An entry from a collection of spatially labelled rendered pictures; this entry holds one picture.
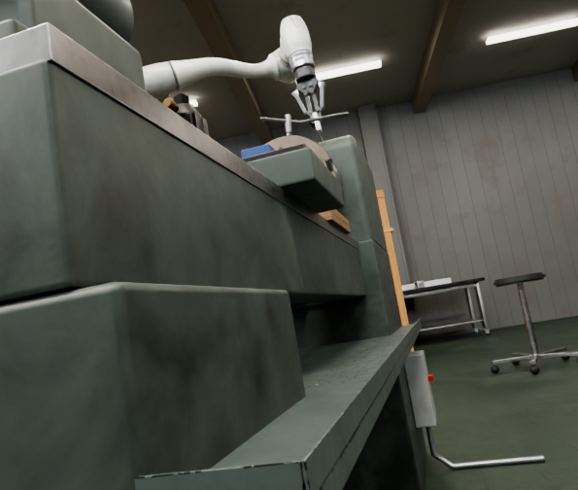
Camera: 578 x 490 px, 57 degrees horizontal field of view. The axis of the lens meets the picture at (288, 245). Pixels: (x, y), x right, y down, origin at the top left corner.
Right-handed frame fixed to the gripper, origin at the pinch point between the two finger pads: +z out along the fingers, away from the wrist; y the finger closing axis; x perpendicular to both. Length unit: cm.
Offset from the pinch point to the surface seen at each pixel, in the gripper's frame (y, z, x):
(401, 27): 72, -264, 468
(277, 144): -12.3, 9.6, -17.5
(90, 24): -5, 32, -132
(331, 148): 2.9, 11.4, -1.9
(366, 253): 5, 50, -2
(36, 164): 1, 56, -152
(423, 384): 10, 100, 25
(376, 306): 4, 68, -2
